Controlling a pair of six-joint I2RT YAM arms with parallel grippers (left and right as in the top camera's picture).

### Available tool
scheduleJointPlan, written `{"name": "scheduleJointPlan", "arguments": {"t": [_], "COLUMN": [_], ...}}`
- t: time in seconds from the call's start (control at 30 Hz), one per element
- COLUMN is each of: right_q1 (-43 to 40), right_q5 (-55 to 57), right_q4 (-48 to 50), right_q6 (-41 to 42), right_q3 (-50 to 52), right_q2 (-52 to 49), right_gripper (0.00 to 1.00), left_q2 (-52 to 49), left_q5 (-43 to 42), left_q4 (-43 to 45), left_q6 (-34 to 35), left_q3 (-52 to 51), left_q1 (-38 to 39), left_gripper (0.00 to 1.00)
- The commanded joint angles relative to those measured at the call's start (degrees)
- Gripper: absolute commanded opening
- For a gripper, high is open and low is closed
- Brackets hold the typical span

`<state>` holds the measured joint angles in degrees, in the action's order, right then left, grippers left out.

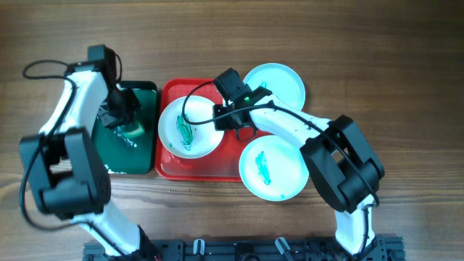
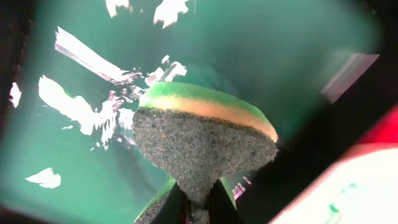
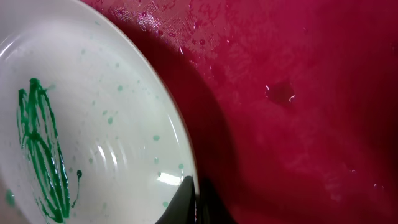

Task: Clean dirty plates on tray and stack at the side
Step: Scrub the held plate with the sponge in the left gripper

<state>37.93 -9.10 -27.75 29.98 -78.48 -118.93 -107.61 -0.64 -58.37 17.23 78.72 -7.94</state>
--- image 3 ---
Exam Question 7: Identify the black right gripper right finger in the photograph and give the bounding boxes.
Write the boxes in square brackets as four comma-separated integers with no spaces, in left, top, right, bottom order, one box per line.
[196,179,237,224]

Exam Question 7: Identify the red plastic tray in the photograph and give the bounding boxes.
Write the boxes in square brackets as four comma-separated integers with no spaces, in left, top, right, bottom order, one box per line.
[89,0,397,223]

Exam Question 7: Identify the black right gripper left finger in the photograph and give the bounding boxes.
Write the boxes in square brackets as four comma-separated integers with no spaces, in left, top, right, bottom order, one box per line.
[155,176,196,224]

